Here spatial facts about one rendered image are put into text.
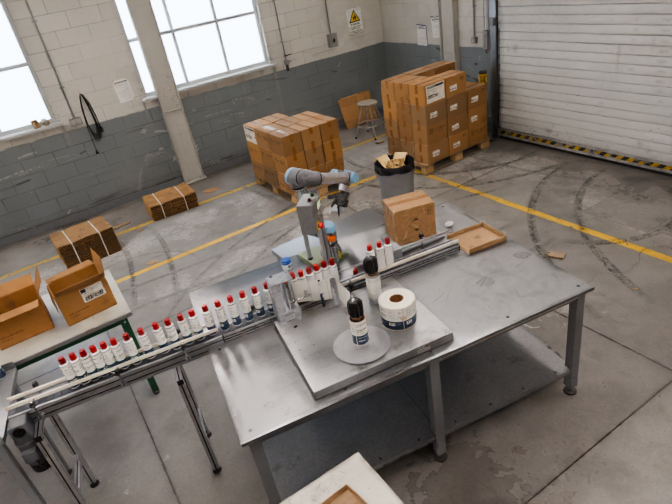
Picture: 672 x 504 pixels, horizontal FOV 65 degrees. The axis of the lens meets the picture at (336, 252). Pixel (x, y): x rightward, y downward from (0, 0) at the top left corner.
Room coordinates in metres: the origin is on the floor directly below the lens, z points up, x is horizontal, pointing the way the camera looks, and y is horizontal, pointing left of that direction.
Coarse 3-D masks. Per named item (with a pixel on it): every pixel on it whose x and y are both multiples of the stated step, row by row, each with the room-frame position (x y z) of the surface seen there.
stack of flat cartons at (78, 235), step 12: (72, 228) 6.01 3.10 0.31; (84, 228) 5.95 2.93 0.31; (96, 228) 5.88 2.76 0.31; (108, 228) 5.80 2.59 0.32; (60, 240) 5.72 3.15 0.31; (72, 240) 5.65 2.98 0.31; (84, 240) 5.64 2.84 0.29; (96, 240) 5.70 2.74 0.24; (108, 240) 5.77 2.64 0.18; (60, 252) 5.49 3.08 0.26; (72, 252) 5.55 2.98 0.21; (84, 252) 5.61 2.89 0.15; (96, 252) 5.67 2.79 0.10; (108, 252) 5.74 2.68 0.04; (72, 264) 5.52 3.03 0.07
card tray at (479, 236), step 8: (480, 224) 3.28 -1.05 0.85; (456, 232) 3.22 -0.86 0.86; (464, 232) 3.24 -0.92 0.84; (472, 232) 3.22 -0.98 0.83; (480, 232) 3.20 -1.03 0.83; (488, 232) 3.18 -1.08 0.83; (496, 232) 3.13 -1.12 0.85; (464, 240) 3.13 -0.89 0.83; (472, 240) 3.11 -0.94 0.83; (480, 240) 3.09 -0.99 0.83; (488, 240) 3.07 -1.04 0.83; (496, 240) 3.02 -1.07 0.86; (504, 240) 3.04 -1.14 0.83; (464, 248) 3.03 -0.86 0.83; (472, 248) 2.96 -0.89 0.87; (480, 248) 2.98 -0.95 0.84
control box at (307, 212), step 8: (304, 200) 2.85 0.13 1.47; (312, 200) 2.83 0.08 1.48; (296, 208) 2.79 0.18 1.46; (304, 208) 2.77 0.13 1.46; (312, 208) 2.77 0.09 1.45; (304, 216) 2.78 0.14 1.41; (312, 216) 2.76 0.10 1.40; (320, 216) 2.87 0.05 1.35; (304, 224) 2.78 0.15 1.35; (312, 224) 2.76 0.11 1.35; (304, 232) 2.78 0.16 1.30; (312, 232) 2.77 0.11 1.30
